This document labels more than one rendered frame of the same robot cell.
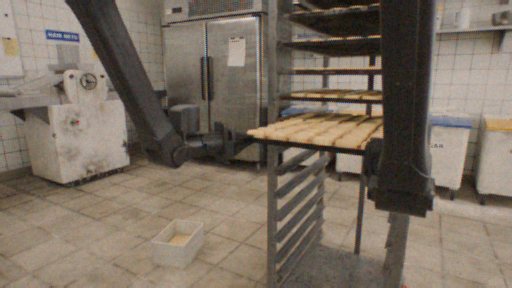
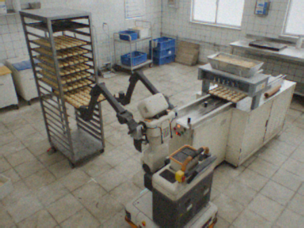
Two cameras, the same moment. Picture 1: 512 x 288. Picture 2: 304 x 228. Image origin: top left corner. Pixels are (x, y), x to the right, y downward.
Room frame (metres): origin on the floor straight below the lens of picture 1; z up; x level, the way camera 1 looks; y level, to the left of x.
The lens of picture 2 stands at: (-0.52, 2.14, 2.19)
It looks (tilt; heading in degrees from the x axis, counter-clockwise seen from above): 29 degrees down; 285
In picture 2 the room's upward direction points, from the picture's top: straight up
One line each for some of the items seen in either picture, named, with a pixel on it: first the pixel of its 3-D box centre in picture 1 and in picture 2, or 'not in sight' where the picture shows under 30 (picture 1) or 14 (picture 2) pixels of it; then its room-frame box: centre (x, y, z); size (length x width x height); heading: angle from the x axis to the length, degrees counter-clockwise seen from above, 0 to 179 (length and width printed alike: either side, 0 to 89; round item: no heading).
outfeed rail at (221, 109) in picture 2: not in sight; (244, 96); (-0.84, -0.88, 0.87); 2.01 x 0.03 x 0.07; 58
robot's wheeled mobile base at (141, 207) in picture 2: not in sight; (170, 213); (-0.24, 0.42, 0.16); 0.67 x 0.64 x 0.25; 151
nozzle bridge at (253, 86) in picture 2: not in sight; (230, 85); (-0.66, -0.86, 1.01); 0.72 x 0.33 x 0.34; 148
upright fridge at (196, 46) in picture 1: (227, 84); not in sight; (3.98, 0.40, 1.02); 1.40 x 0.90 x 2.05; 60
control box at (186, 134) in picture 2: not in sight; (179, 129); (-0.20, -0.13, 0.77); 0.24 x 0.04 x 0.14; 148
